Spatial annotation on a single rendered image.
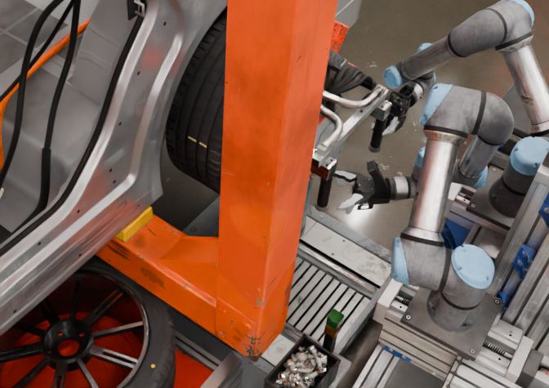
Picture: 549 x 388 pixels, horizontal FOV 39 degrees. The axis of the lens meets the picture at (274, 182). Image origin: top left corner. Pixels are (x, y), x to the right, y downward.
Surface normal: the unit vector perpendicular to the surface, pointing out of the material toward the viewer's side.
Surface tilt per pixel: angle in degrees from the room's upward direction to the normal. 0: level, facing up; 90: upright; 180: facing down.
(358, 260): 0
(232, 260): 90
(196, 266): 90
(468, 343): 0
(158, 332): 0
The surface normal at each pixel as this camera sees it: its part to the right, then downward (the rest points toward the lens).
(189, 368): 0.07, -0.67
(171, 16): 0.82, 0.47
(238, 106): -0.57, 0.57
